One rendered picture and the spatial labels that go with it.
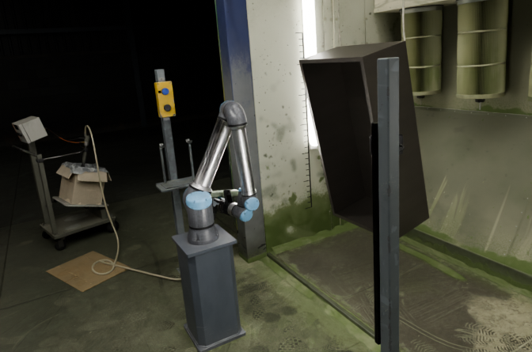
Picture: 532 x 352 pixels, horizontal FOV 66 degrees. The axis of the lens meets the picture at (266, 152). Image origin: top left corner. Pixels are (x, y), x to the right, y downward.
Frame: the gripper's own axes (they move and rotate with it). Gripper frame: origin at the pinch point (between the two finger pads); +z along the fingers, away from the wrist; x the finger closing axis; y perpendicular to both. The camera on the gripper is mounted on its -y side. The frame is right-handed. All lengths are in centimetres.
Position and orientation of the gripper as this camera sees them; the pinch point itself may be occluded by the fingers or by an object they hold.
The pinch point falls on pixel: (215, 197)
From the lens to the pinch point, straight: 296.2
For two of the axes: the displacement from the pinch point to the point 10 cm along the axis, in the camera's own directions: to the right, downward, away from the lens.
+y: -1.5, 9.8, 1.3
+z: -6.7, -2.0, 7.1
